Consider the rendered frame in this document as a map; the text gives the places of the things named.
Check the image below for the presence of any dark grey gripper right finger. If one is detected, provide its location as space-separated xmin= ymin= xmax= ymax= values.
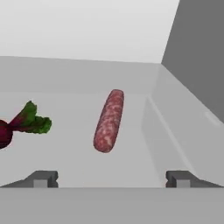
xmin=164 ymin=170 xmax=224 ymax=189

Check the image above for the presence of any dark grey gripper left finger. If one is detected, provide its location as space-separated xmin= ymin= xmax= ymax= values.
xmin=0 ymin=170 xmax=60 ymax=189

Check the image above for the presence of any dark red beet with leaves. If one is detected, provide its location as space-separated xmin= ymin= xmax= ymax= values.
xmin=0 ymin=100 xmax=53 ymax=151

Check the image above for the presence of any white fridge shelf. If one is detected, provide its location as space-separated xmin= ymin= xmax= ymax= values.
xmin=0 ymin=55 xmax=224 ymax=189

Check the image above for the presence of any red speckled salami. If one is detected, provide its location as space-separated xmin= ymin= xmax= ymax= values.
xmin=93 ymin=88 xmax=125 ymax=154

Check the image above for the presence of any grey fridge door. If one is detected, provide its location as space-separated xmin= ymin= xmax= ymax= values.
xmin=161 ymin=0 xmax=224 ymax=125

